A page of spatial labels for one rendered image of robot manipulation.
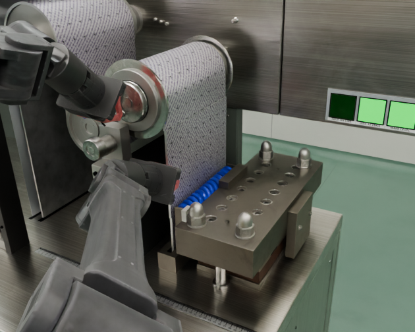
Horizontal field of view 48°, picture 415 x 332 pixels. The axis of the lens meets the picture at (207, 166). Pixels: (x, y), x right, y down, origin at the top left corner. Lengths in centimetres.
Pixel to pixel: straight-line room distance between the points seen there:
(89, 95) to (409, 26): 60
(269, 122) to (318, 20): 280
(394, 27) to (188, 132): 44
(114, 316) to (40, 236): 84
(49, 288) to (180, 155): 61
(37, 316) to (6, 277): 74
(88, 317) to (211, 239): 55
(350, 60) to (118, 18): 51
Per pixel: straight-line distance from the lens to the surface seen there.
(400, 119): 101
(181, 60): 91
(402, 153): 358
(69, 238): 112
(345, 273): 247
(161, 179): 81
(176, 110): 86
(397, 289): 245
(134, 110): 83
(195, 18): 113
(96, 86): 72
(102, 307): 31
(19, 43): 62
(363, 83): 101
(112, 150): 86
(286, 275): 96
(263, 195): 97
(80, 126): 97
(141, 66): 82
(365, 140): 359
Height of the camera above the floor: 150
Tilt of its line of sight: 26 degrees down
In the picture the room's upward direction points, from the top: 1 degrees counter-clockwise
